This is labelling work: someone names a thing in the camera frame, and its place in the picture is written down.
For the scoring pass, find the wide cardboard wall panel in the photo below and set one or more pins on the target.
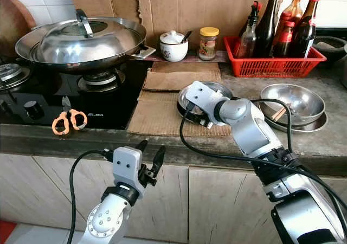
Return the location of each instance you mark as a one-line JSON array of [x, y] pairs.
[[211, 5]]

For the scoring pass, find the silver gas burner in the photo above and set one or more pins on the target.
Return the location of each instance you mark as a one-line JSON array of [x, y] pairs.
[[100, 81], [10, 76]]

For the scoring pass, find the small red labelled bottle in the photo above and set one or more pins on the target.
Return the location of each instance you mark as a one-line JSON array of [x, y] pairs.
[[284, 40]]

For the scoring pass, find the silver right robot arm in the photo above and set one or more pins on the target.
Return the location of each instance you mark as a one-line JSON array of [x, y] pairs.
[[255, 127]]

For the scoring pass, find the red plastic bottle basket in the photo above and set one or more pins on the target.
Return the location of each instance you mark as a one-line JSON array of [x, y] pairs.
[[276, 68]]

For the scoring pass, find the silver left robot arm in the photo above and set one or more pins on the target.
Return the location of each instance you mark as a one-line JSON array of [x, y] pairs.
[[105, 222]]

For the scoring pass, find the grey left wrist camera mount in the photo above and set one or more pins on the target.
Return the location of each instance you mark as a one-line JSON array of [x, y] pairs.
[[129, 168]]

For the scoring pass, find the clear bottle black spout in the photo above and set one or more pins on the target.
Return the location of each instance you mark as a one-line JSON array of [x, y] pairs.
[[248, 40]]

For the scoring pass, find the tall dark glass bottle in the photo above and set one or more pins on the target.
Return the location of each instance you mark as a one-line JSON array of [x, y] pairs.
[[268, 24]]

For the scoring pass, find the amber bottle red cap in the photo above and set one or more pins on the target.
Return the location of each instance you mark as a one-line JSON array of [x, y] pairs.
[[291, 10]]

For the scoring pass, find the dark stone mortar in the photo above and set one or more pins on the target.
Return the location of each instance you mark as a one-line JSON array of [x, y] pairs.
[[333, 50]]

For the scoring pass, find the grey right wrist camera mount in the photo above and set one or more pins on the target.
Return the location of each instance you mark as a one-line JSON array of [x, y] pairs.
[[203, 96]]

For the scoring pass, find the stainless steel wok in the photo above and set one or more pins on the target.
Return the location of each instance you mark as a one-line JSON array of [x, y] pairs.
[[138, 43]]

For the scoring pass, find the round wooden cutting board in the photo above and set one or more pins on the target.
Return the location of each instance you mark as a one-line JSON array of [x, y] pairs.
[[15, 24]]

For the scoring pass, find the black stove knob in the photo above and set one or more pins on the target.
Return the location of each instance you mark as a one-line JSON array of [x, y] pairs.
[[34, 110]]

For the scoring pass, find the stainless steel bowl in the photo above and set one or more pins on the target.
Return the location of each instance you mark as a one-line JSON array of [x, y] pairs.
[[181, 100], [303, 97]]

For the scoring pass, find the small folded cardboard mat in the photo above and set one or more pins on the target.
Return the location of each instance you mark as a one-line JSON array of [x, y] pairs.
[[181, 77]]

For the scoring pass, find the large aluminium pot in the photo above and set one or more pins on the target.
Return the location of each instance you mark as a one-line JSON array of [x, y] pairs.
[[345, 65]]

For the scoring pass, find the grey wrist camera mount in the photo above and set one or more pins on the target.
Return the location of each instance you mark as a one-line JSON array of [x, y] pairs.
[[129, 168], [203, 96]]

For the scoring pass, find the dark sauce bottle red cap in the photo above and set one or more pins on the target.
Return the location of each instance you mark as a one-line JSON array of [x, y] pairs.
[[306, 27]]

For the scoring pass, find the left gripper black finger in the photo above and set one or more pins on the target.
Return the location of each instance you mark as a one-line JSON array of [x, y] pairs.
[[158, 161], [142, 145]]

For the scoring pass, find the stainless steel plate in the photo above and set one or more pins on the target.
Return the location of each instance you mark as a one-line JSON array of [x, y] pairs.
[[184, 118], [320, 126]]

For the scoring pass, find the white ceramic lidded jar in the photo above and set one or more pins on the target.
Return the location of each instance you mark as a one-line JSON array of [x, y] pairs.
[[172, 49]]

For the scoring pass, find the black glass gas stove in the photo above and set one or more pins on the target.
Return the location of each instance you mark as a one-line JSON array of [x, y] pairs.
[[114, 111]]

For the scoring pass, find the large brown cardboard mat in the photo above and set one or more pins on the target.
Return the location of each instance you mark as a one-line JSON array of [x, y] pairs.
[[154, 116]]

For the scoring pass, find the wood grain cabinet door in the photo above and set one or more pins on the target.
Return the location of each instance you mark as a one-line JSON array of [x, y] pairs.
[[168, 211], [32, 195], [227, 211]]

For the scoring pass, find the glass jar yellow lid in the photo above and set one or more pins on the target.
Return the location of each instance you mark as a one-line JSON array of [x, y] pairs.
[[208, 44]]

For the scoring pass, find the red floor mat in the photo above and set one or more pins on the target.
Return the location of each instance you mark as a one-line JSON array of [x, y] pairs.
[[4, 230]]

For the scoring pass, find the brown wooden chopsticks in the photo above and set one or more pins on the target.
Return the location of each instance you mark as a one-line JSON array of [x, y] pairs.
[[278, 113]]

